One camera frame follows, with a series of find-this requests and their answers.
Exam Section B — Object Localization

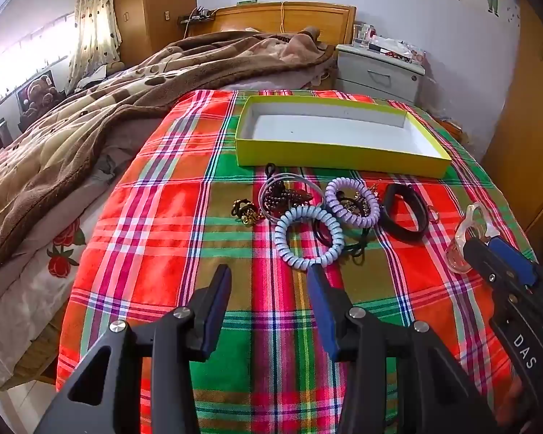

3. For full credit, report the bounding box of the clear glass container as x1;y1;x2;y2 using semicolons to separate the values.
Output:
353;22;374;48

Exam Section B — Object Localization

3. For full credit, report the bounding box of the white nightstand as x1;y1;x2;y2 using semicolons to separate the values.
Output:
335;44;426;105

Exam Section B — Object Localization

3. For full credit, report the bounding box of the brown teddy bear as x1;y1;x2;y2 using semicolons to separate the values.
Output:
20;77;59;118

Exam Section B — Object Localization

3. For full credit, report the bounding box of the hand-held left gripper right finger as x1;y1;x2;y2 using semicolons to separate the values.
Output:
307;262;503;434

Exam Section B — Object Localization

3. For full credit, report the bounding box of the wooden wardrobe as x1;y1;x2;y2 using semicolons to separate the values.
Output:
482;0;543;240
111;0;197;66

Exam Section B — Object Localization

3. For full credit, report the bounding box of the floral bedsheet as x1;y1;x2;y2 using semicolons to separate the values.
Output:
0;145;164;392

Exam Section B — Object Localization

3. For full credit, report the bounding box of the person's right hand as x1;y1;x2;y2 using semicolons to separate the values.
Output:
497;377;528;423

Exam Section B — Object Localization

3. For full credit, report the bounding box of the dotted curtain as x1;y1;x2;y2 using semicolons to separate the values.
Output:
68;0;123;86

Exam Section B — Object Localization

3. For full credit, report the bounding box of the gold and black chain bracelet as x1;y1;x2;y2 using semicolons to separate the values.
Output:
230;198;265;227

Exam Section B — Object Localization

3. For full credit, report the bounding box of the window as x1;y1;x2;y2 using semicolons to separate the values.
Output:
0;13;73;105

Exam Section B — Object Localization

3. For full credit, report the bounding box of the light blue spiral hair tie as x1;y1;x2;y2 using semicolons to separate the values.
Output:
274;205;341;268

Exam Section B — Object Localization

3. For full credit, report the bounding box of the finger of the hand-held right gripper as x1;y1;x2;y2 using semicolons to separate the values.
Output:
464;239;508;291
488;237;538;289

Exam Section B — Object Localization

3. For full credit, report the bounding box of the purple spiral hair tie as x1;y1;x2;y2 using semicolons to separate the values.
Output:
324;178;381;227

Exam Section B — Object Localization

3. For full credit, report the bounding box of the wooden headboard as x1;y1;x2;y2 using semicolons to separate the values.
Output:
185;2;357;48

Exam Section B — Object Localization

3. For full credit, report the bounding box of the dark beaded bracelet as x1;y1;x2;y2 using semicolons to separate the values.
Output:
265;180;311;211

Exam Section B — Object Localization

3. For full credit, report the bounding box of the green cardboard box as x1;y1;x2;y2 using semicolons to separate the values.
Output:
234;95;453;179

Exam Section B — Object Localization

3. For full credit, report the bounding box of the black cord hair tie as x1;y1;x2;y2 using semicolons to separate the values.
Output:
314;190;381;265

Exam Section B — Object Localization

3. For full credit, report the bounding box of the clear hair claw clip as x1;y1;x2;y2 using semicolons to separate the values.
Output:
446;203;501;274

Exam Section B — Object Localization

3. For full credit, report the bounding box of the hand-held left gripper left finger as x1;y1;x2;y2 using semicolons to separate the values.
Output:
34;264;233;434

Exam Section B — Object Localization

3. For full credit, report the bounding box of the clutter on nightstand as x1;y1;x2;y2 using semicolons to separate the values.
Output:
373;36;426;61

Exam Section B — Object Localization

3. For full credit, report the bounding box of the power strip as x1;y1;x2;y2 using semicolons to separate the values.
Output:
178;7;215;23

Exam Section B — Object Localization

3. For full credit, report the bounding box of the brown patterned blanket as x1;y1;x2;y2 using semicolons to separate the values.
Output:
0;27;338;281

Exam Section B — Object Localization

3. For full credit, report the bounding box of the plaid cloth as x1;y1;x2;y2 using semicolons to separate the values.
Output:
56;89;532;434

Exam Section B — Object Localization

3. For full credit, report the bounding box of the black wristband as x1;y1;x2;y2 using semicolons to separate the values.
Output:
382;183;428;242

